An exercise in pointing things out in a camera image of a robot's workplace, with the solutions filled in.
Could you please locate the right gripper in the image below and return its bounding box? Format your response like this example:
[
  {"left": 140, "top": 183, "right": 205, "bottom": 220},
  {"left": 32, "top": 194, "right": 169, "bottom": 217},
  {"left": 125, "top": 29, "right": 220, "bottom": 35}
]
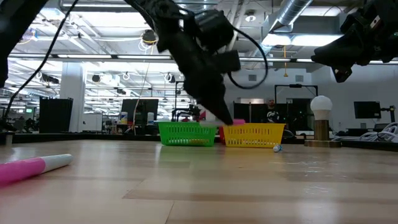
[{"left": 310, "top": 0, "right": 398, "bottom": 83}]

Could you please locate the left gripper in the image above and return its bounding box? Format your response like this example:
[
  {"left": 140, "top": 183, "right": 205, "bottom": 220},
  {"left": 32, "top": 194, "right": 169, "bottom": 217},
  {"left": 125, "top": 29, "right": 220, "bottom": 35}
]
[{"left": 156, "top": 27, "right": 243, "bottom": 126}]

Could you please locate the pink cap white marker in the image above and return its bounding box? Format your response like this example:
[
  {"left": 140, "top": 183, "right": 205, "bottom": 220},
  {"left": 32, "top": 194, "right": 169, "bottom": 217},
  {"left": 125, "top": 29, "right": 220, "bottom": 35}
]
[{"left": 198, "top": 119, "right": 246, "bottom": 127}]

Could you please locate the pink thin marker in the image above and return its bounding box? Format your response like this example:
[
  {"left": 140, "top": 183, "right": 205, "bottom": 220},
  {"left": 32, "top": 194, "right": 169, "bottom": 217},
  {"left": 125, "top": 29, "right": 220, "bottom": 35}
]
[{"left": 0, "top": 154, "right": 74, "bottom": 187}]

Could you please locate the black partition panel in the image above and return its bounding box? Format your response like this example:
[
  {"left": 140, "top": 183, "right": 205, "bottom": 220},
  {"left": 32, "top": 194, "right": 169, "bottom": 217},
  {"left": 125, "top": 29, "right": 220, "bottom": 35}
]
[
  {"left": 233, "top": 101, "right": 289, "bottom": 123},
  {"left": 39, "top": 97, "right": 75, "bottom": 134}
]

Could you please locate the green plastic basket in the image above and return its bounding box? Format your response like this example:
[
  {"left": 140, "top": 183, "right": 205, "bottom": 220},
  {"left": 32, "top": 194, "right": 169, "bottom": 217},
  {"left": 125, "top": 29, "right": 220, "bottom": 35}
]
[{"left": 157, "top": 121, "right": 218, "bottom": 147}]

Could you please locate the white bulb lamp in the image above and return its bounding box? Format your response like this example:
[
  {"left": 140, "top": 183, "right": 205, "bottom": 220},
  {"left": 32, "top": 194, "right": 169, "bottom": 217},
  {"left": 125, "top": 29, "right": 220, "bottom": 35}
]
[{"left": 303, "top": 95, "right": 342, "bottom": 148}]

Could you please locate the yellow plastic basket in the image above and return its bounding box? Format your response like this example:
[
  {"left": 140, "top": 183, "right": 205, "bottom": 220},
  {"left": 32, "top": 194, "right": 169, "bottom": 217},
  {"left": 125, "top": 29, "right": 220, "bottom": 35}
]
[{"left": 222, "top": 123, "right": 286, "bottom": 148}]

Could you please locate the black monitor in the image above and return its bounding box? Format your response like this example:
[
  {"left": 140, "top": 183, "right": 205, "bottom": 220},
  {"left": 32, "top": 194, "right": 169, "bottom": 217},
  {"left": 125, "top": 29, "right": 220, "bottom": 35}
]
[
  {"left": 353, "top": 100, "right": 382, "bottom": 119},
  {"left": 121, "top": 98, "right": 160, "bottom": 126}
]

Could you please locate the long ceiling light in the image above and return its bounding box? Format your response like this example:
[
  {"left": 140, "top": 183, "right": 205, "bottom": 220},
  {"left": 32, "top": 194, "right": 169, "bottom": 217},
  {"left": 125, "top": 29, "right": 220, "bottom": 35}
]
[
  {"left": 7, "top": 53, "right": 174, "bottom": 60},
  {"left": 239, "top": 57, "right": 398, "bottom": 65}
]

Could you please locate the yellow hanging cord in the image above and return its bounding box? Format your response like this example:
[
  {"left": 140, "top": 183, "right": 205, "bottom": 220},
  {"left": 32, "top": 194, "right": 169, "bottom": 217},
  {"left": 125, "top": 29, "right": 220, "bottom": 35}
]
[{"left": 282, "top": 45, "right": 289, "bottom": 78}]

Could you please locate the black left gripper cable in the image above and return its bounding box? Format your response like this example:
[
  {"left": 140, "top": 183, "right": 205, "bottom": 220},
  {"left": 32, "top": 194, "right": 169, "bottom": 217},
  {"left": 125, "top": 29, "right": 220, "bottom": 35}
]
[{"left": 226, "top": 26, "right": 270, "bottom": 90}]

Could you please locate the silver ventilation duct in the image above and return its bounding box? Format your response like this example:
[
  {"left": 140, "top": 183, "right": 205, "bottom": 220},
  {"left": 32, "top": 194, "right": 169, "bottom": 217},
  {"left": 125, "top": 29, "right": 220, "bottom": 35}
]
[{"left": 273, "top": 0, "right": 313, "bottom": 26}]

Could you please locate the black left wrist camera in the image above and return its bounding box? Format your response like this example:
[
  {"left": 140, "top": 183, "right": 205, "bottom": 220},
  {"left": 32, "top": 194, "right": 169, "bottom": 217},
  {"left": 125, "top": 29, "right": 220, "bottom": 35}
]
[{"left": 194, "top": 9, "right": 234, "bottom": 52}]

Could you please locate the white cable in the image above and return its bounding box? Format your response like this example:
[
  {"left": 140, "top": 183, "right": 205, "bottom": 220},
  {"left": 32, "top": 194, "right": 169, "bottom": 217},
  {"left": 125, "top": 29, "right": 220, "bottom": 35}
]
[{"left": 331, "top": 121, "right": 398, "bottom": 143}]

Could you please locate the black ceiling camera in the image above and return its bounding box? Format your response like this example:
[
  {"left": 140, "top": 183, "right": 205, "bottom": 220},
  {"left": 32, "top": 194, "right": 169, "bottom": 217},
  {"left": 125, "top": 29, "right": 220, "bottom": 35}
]
[{"left": 142, "top": 29, "right": 157, "bottom": 46}]

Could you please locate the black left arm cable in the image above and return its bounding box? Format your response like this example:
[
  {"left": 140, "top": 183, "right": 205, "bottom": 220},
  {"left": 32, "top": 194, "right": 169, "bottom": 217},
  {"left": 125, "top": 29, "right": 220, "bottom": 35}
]
[{"left": 1, "top": 0, "right": 80, "bottom": 124}]

